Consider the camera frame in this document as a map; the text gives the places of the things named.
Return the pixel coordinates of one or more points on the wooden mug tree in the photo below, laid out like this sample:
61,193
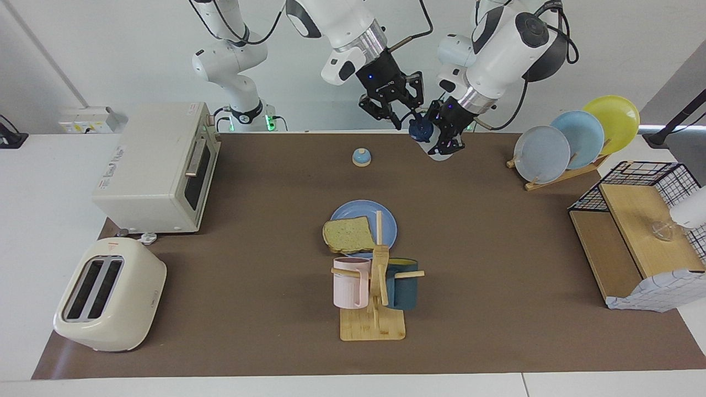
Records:
375,325

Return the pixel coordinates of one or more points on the white checkered cloth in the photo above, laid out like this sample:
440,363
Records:
662,289

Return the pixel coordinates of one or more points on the yellow round plate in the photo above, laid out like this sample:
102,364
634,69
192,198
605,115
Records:
618,118

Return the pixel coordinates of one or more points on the clear glass cup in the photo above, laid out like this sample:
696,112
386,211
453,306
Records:
662,230

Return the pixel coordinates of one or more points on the brown table mat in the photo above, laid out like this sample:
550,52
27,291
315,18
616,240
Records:
248,286

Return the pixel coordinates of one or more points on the pink mug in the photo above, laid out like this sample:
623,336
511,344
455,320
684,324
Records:
347,286

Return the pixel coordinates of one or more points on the wooden plate rack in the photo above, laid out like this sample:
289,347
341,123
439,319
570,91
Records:
557,181

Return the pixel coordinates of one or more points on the cream two-slot toaster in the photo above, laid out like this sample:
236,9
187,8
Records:
116,309

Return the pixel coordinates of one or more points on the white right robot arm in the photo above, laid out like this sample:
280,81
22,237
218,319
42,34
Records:
342,22

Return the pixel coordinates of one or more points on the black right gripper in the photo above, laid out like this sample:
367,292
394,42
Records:
383,77

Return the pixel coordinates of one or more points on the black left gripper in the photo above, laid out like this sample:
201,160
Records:
460,113

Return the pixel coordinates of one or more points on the small blue call bell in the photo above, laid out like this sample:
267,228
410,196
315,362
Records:
361,159

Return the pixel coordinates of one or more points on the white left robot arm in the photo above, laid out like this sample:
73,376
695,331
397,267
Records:
507,49

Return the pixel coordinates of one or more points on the white toaster oven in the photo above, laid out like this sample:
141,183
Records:
149,165

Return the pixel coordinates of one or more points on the white bottle with blue cap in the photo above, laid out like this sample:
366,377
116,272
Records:
422,129

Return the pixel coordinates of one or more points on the white power strip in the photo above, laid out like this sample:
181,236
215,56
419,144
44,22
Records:
83,120

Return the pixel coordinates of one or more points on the black camera stand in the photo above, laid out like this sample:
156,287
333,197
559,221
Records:
675,120

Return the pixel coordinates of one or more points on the wooden shelf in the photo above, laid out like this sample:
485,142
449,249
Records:
634,220

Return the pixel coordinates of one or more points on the dark teal mug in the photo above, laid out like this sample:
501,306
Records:
405,289

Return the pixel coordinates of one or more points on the toasted bread slice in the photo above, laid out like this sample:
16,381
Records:
347,234

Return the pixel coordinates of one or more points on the white plastic cylinder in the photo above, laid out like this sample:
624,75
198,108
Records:
689,212

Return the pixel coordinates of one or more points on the grey round plate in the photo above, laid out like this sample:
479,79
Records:
540,154

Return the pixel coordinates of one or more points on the light blue round plate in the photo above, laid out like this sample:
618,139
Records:
584,135

